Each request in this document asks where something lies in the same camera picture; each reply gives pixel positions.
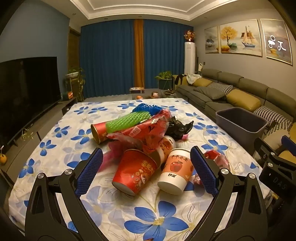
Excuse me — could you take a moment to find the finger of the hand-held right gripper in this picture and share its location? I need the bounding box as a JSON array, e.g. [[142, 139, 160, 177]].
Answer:
[[254, 138, 270, 163], [281, 136, 296, 163]]

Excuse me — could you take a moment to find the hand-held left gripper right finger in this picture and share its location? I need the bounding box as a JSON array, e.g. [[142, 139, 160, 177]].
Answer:
[[190, 146, 269, 241]]

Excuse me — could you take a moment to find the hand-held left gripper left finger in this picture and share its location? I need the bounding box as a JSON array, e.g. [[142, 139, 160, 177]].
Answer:
[[24, 148, 104, 241]]

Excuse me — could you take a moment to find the grey plastic bin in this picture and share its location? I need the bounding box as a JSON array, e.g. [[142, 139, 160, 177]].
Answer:
[[216, 107, 269, 151]]

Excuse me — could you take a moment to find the white apple print cup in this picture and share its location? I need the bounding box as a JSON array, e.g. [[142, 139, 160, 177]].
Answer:
[[157, 148, 194, 194]]

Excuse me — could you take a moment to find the red cylindrical can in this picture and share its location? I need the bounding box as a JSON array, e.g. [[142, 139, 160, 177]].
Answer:
[[91, 120, 121, 145]]

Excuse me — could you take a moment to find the black plastic bag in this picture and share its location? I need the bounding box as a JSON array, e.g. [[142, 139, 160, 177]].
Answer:
[[165, 116, 195, 142]]

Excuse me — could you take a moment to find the red plastic bag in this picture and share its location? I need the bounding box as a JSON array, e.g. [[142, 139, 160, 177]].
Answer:
[[107, 110, 173, 153]]

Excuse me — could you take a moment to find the large yellow cushion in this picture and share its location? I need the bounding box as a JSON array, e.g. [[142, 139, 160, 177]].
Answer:
[[276, 149, 296, 167]]

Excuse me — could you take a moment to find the pink crumpled wrapper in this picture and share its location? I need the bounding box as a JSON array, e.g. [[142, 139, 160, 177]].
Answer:
[[188, 174, 204, 187]]

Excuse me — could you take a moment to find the light grey cushion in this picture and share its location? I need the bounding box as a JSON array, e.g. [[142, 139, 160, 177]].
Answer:
[[264, 128, 292, 151]]

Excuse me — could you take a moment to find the red crumpled wrapper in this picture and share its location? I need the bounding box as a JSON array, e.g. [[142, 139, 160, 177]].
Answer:
[[203, 149, 228, 169]]

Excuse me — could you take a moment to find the houndstooth cushion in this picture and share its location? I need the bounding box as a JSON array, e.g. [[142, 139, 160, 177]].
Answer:
[[208, 83, 234, 94], [264, 122, 290, 139], [254, 105, 293, 130]]

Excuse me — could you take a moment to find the pink plastic bag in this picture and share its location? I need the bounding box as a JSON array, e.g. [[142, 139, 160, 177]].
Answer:
[[99, 136, 144, 169]]

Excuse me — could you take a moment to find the red paper cup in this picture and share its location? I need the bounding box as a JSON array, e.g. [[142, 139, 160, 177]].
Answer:
[[112, 149, 158, 196]]

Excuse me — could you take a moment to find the blue floral cloth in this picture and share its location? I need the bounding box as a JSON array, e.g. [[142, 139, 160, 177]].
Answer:
[[8, 97, 275, 241]]

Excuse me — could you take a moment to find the white cup brown sleeve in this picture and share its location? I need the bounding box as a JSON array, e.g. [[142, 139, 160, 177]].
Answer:
[[148, 136, 176, 165]]

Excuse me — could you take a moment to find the green foam net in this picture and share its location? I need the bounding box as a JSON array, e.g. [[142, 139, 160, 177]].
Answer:
[[106, 111, 148, 134]]

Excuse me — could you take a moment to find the dark television cabinet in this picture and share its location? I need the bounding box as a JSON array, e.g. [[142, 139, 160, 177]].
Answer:
[[0, 96, 78, 186]]

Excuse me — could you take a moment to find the flat grey cushion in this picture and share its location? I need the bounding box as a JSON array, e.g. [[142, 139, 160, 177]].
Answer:
[[200, 86, 226, 100]]

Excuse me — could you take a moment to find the grey sofa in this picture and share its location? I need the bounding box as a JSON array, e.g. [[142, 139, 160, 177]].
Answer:
[[176, 68, 296, 163]]

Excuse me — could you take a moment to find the blue foam net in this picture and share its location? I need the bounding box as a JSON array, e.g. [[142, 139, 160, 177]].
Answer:
[[132, 103, 162, 116]]

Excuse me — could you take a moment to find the plant stand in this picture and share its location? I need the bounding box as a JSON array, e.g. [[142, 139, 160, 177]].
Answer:
[[67, 77, 84, 100]]

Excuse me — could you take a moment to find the small yellow cushion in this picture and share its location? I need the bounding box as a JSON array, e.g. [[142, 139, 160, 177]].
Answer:
[[193, 78, 213, 88]]

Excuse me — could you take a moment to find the white cloth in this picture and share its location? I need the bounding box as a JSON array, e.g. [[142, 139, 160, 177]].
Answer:
[[186, 74, 201, 84]]

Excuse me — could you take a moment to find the black jacket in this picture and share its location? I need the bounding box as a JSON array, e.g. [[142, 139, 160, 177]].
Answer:
[[174, 75, 188, 86]]

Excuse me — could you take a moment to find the black television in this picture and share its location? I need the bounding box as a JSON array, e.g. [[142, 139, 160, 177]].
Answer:
[[0, 56, 63, 151]]

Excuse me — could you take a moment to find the trailing potted plant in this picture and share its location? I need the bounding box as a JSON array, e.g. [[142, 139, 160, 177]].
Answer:
[[65, 67, 86, 98]]

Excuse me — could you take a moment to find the potted plant dark pot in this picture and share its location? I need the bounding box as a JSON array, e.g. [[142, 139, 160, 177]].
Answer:
[[155, 71, 174, 90]]

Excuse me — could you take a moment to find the grey abstract painting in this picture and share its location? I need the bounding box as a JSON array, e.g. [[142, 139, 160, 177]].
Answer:
[[260, 19, 294, 66]]

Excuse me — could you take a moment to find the wooden door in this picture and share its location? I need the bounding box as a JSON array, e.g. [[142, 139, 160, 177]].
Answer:
[[69, 27, 81, 93]]

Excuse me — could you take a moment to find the sailboat painting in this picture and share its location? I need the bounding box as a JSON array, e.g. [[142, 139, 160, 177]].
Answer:
[[220, 19, 263, 57]]

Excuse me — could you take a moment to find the white standing air conditioner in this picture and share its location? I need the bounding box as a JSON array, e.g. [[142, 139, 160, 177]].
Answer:
[[184, 42, 196, 77]]

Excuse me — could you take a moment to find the blue curtain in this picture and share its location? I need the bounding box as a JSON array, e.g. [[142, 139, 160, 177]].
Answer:
[[80, 20, 136, 99], [143, 19, 196, 90]]

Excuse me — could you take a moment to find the small landscape painting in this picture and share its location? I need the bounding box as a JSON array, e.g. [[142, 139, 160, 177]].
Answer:
[[205, 26, 220, 54]]

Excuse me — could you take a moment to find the orange curtain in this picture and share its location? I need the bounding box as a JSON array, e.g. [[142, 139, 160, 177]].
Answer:
[[134, 19, 145, 88]]

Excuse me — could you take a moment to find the flower bouquet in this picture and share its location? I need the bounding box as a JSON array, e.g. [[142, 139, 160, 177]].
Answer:
[[184, 30, 196, 42]]

